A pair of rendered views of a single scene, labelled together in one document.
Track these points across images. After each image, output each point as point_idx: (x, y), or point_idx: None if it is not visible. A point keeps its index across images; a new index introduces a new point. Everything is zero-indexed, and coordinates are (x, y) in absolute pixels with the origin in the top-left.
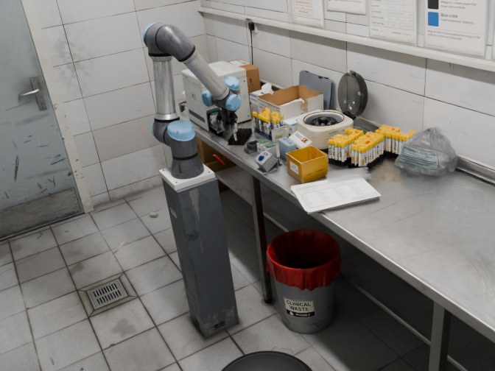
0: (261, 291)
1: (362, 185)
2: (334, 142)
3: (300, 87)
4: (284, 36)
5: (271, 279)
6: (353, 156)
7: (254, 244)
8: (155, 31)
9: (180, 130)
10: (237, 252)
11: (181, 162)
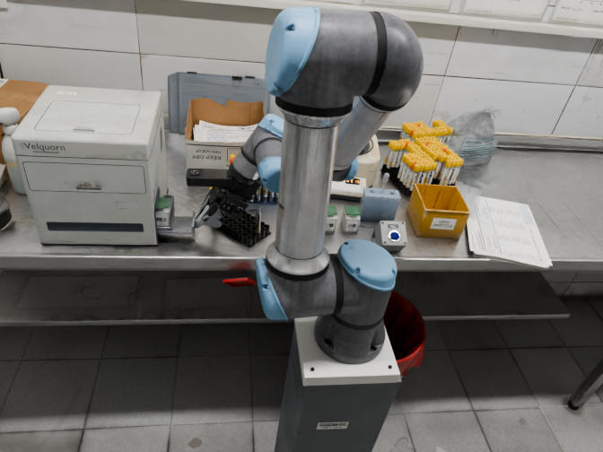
0: (276, 417)
1: (498, 204)
2: (428, 166)
3: (199, 101)
4: (117, 12)
5: (260, 393)
6: (446, 175)
7: (164, 373)
8: (371, 37)
9: (393, 265)
10: (163, 404)
11: (380, 325)
